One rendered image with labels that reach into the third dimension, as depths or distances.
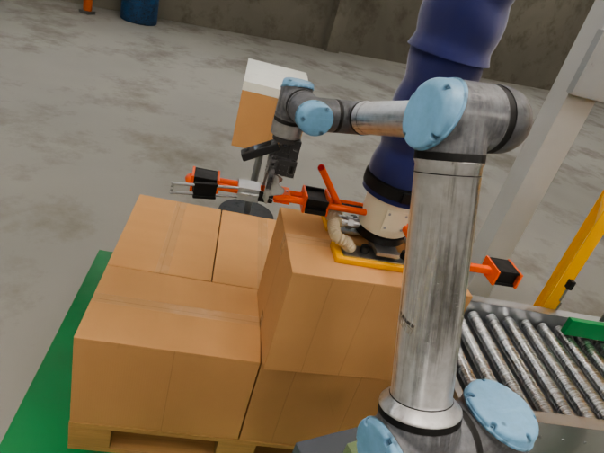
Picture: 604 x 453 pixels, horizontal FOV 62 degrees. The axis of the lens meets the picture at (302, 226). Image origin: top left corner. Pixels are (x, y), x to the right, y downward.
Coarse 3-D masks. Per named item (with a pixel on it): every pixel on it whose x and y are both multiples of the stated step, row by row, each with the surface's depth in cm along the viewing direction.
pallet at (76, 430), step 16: (80, 432) 179; (96, 432) 179; (112, 432) 186; (128, 432) 191; (144, 432) 181; (160, 432) 182; (176, 432) 183; (80, 448) 183; (96, 448) 184; (112, 448) 185; (128, 448) 186; (144, 448) 188; (160, 448) 190; (176, 448) 191; (192, 448) 193; (208, 448) 195; (224, 448) 189; (240, 448) 189; (256, 448) 200; (272, 448) 202; (288, 448) 191
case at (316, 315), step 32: (288, 224) 171; (320, 224) 177; (288, 256) 155; (320, 256) 158; (288, 288) 149; (320, 288) 151; (352, 288) 152; (384, 288) 154; (288, 320) 156; (320, 320) 158; (352, 320) 159; (384, 320) 161; (288, 352) 163; (320, 352) 165; (352, 352) 167; (384, 352) 169
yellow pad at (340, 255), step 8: (336, 248) 161; (360, 248) 161; (368, 248) 160; (336, 256) 157; (344, 256) 158; (352, 256) 158; (360, 256) 159; (368, 256) 160; (376, 256) 162; (400, 256) 165; (352, 264) 158; (360, 264) 158; (368, 264) 159; (376, 264) 159; (384, 264) 160; (392, 264) 161; (400, 264) 162
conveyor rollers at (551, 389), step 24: (480, 336) 216; (504, 336) 217; (528, 336) 226; (552, 336) 227; (480, 360) 199; (504, 360) 202; (528, 360) 210; (552, 360) 211; (576, 360) 220; (600, 360) 220; (504, 384) 194; (528, 384) 195; (552, 384) 197; (576, 384) 206; (600, 384) 206; (576, 408) 192; (600, 408) 193
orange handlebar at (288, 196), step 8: (224, 184) 152; (232, 184) 156; (288, 192) 158; (296, 192) 161; (280, 200) 157; (288, 200) 157; (296, 200) 157; (344, 200) 164; (336, 208) 160; (344, 208) 161; (352, 208) 161; (472, 264) 148; (480, 264) 150; (480, 272) 149; (488, 272) 150
